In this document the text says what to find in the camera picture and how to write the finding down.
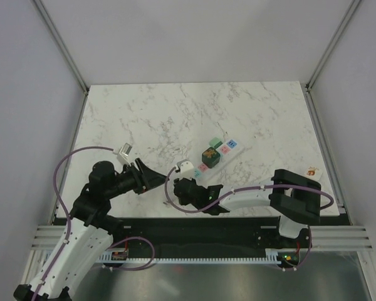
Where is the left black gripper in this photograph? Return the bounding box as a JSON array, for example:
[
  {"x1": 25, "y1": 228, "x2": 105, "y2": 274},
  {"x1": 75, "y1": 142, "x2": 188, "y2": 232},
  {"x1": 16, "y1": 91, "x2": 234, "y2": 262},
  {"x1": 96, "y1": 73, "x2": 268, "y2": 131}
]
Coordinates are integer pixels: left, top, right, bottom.
[{"x1": 105, "y1": 157, "x2": 169, "y2": 199}]

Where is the dark green cube plug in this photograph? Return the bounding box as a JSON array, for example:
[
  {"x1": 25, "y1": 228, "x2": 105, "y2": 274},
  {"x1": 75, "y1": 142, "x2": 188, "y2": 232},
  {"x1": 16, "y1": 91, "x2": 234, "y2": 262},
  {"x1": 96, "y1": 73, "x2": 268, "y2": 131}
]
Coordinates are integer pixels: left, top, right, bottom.
[{"x1": 201, "y1": 147, "x2": 221, "y2": 169}]

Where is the white power strip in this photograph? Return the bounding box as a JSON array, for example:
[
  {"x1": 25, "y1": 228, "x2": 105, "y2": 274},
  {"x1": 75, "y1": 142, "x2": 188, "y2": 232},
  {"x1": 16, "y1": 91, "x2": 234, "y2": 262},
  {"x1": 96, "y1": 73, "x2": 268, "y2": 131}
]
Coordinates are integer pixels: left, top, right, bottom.
[{"x1": 192, "y1": 139, "x2": 245, "y2": 182}]

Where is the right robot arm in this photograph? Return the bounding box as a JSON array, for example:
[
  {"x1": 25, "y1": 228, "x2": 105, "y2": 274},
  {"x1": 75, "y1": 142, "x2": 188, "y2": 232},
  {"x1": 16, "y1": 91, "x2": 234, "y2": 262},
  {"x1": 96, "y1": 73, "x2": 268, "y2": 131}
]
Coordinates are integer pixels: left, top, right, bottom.
[{"x1": 173, "y1": 169, "x2": 322, "y2": 247}]

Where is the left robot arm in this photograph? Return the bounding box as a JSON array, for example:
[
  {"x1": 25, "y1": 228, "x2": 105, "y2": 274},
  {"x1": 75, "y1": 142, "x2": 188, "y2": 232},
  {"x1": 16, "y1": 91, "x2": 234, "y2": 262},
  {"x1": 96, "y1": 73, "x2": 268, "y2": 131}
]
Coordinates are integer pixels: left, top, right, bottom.
[{"x1": 13, "y1": 159, "x2": 166, "y2": 300}]

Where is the light green cube plug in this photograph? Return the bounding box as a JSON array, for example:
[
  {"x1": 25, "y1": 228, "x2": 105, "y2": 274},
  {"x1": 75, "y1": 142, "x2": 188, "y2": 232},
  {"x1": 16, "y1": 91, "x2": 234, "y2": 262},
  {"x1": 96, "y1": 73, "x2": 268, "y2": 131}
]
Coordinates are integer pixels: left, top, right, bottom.
[{"x1": 209, "y1": 137, "x2": 223, "y2": 149}]

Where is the white cube with print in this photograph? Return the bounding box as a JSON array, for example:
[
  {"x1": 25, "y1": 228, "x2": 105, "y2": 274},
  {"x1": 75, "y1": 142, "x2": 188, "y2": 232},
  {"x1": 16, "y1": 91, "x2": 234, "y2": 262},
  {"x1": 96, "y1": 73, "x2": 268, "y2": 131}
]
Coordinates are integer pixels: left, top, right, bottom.
[{"x1": 304, "y1": 166, "x2": 323, "y2": 181}]

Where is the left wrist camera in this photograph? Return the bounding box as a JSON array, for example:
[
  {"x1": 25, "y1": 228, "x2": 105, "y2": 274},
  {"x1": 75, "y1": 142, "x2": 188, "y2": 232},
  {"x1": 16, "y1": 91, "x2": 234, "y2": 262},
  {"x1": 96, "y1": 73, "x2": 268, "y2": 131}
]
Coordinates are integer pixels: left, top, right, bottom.
[{"x1": 113, "y1": 143, "x2": 133, "y2": 166}]

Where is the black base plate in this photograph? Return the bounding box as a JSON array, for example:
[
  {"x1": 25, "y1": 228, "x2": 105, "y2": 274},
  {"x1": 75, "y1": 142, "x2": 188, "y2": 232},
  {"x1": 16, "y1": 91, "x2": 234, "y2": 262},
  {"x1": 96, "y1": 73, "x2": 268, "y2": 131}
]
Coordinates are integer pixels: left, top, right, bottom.
[{"x1": 104, "y1": 217, "x2": 310, "y2": 260}]

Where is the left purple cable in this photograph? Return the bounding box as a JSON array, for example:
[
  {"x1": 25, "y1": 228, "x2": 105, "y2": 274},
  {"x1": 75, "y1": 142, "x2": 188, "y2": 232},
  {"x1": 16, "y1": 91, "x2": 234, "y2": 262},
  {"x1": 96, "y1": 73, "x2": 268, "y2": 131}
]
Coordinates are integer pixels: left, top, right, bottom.
[{"x1": 28, "y1": 145, "x2": 156, "y2": 301}]

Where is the white slotted cable duct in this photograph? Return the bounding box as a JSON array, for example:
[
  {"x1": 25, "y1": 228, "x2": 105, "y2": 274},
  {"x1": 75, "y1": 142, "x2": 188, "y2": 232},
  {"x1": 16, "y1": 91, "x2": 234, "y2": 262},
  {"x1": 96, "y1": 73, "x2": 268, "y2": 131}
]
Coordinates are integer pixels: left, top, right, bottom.
[{"x1": 43, "y1": 247, "x2": 301, "y2": 264}]

